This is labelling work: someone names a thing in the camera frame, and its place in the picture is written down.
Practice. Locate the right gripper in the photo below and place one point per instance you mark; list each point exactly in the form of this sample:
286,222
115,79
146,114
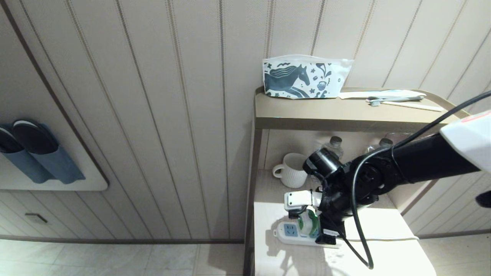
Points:
333,224

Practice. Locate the green white mosquito repellent device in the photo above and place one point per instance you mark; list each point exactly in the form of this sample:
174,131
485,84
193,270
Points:
309,225

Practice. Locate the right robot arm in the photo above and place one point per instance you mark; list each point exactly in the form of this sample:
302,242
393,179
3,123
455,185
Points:
422,159

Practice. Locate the white power strip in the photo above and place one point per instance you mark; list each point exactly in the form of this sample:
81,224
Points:
288,231

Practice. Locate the white ribbed mug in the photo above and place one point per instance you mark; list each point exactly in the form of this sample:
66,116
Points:
293,172

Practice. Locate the clear water bottle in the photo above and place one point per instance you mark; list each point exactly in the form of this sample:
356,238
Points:
336,143
384,143

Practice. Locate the beige open shelf cabinet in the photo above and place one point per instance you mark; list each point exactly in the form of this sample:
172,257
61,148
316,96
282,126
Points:
326,113

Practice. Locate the white toothpaste tube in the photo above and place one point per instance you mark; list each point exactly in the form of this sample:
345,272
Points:
383,94

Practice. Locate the grey toothbrush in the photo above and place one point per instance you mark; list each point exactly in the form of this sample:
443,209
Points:
399,99

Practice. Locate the white horse print pouch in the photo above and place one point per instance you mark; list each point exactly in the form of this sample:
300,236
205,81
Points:
303,78

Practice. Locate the blue slipper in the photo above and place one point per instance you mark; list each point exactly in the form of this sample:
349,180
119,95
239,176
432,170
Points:
17,161
50,157

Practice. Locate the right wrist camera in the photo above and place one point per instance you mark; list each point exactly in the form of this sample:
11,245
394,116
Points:
298,199

